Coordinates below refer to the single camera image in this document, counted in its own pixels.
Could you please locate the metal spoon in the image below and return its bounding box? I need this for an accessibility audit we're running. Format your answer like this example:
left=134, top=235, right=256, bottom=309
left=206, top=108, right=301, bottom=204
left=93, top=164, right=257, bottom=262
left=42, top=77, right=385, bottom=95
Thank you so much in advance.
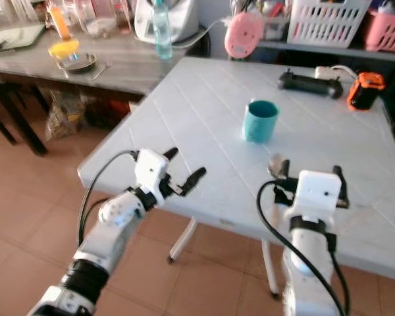
left=267, top=153, right=286, bottom=181

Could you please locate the teal cup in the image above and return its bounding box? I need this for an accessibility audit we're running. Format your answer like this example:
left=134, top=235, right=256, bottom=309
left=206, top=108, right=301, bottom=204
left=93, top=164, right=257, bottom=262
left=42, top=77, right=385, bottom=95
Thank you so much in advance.
left=242, top=99, right=280, bottom=144

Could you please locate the white table leg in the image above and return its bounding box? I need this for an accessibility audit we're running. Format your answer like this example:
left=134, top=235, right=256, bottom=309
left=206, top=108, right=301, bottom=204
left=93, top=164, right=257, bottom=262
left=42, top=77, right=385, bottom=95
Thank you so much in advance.
left=259, top=238, right=281, bottom=298
left=166, top=217, right=199, bottom=265

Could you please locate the dark wooden table leg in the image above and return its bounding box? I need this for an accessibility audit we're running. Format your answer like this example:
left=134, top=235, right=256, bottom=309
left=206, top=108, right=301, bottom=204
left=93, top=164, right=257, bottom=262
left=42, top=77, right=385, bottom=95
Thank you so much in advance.
left=0, top=79, right=48, bottom=157

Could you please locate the orange and black device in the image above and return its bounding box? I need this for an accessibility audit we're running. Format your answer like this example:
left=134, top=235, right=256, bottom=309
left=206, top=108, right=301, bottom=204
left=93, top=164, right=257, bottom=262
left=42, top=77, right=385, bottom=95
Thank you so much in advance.
left=347, top=71, right=387, bottom=111

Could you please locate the metal fork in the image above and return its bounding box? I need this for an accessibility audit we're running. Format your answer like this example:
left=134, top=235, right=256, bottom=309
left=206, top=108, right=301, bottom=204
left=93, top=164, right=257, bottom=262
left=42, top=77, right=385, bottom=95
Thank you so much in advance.
left=92, top=62, right=113, bottom=81

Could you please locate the white power adapter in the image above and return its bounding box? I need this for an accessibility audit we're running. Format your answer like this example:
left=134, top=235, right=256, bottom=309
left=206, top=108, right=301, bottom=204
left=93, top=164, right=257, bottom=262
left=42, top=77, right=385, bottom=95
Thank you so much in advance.
left=315, top=65, right=361, bottom=82

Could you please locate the printed plastic bag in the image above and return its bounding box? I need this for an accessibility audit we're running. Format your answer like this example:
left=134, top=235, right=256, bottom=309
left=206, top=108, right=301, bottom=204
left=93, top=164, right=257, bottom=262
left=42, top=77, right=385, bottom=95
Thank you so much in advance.
left=45, top=92, right=87, bottom=141

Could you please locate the blue-capped water bottle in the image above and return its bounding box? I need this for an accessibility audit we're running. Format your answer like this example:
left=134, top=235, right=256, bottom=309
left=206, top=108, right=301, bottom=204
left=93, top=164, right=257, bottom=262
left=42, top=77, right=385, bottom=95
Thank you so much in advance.
left=153, top=0, right=173, bottom=61

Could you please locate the round metal bowl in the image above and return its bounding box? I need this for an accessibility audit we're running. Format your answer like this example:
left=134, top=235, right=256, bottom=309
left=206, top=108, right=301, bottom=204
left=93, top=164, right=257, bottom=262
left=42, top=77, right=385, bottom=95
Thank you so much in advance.
left=57, top=53, right=99, bottom=72

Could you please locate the white kitchen machine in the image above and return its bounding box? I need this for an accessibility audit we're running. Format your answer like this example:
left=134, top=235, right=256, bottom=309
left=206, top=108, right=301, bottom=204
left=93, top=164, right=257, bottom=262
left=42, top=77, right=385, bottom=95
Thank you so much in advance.
left=133, top=0, right=202, bottom=45

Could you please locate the pink round fan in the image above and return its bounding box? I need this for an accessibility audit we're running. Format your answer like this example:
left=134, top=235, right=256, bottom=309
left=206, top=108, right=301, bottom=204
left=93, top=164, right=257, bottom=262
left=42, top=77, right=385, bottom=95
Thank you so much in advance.
left=224, top=11, right=265, bottom=59

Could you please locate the green-edged cutting board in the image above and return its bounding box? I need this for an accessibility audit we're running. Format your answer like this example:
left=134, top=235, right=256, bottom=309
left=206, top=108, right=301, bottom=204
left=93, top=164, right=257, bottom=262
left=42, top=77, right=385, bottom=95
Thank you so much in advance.
left=0, top=24, right=47, bottom=54

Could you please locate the pink drink bottle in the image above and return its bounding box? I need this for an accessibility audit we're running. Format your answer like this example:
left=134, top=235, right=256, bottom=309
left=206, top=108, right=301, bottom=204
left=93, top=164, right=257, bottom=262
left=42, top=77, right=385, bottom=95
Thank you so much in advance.
left=111, top=0, right=132, bottom=34

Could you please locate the yellow plastic cup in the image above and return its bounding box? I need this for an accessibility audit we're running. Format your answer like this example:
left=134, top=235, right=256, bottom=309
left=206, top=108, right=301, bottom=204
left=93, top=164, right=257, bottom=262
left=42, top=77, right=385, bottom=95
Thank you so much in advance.
left=48, top=38, right=80, bottom=61

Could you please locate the white plastic basket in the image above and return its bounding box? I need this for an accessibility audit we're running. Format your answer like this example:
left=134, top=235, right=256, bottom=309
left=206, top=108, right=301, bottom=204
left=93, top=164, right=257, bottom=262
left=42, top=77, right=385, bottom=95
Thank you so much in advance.
left=286, top=0, right=371, bottom=49

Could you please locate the clear bottle orange cap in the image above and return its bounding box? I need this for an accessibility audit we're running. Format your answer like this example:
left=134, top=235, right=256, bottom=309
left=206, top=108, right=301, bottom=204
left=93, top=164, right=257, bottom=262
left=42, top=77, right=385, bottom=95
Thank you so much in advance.
left=72, top=0, right=93, bottom=34

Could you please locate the pink plastic basket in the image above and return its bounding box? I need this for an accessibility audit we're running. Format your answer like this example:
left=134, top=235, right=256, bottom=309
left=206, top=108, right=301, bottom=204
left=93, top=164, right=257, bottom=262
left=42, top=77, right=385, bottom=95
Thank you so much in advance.
left=363, top=8, right=395, bottom=54

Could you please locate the orange sauce bottle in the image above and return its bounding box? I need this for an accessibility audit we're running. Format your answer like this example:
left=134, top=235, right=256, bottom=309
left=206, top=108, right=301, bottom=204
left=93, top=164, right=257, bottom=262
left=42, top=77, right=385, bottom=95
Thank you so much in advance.
left=48, top=5, right=70, bottom=41

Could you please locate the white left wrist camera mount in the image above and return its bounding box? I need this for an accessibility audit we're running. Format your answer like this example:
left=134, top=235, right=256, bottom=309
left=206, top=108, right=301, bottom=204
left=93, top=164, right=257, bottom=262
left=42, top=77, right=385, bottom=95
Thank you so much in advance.
left=135, top=149, right=172, bottom=199

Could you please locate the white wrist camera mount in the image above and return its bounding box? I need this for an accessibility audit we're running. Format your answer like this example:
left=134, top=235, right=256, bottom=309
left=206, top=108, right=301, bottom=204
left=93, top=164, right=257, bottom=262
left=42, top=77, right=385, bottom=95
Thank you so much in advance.
left=286, top=170, right=342, bottom=228
left=135, top=149, right=172, bottom=199

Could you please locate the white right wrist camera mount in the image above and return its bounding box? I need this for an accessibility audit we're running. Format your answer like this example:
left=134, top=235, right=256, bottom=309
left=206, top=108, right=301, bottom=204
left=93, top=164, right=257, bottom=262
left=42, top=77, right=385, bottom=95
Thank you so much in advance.
left=286, top=170, right=342, bottom=228

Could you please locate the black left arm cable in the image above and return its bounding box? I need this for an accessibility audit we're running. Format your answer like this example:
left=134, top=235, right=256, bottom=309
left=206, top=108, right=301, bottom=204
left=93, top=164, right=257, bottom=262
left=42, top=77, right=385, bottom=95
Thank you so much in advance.
left=78, top=149, right=140, bottom=248

